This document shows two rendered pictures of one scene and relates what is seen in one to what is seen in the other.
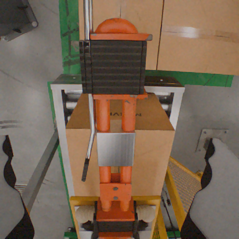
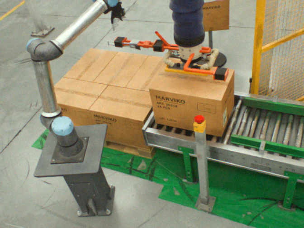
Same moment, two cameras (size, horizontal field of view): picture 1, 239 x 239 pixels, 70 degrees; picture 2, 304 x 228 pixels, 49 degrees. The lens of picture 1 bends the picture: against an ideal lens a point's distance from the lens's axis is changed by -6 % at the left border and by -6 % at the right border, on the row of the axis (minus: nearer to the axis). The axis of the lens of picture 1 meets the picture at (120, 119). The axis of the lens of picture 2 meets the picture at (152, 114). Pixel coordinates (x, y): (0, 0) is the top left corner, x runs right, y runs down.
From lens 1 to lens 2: 2.73 m
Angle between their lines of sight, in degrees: 64
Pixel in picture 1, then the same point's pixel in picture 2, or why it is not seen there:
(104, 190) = (144, 44)
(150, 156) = not seen: hidden behind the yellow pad
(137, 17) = (132, 97)
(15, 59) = (127, 215)
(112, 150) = (134, 41)
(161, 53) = not seen: hidden behind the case
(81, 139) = (156, 84)
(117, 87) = (122, 39)
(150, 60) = not seen: hidden behind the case
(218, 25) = (149, 72)
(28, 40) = (120, 197)
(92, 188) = (187, 87)
